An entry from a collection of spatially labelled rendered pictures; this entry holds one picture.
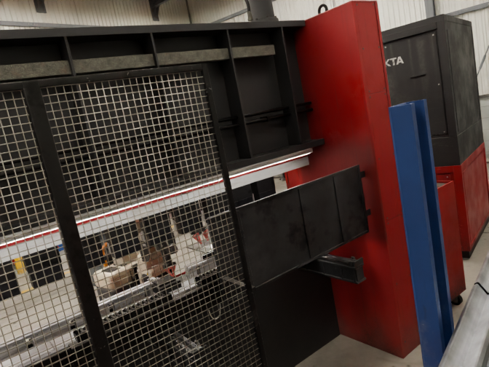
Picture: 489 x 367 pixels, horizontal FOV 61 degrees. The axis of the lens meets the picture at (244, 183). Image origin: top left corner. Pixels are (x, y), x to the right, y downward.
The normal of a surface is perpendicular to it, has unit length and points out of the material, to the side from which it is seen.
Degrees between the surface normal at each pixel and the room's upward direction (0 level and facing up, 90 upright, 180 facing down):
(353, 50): 90
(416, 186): 90
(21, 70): 90
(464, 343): 55
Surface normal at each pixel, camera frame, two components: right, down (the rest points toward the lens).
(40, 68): 0.59, 0.01
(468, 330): 0.53, -0.59
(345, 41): -0.78, 0.25
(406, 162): -0.61, 0.25
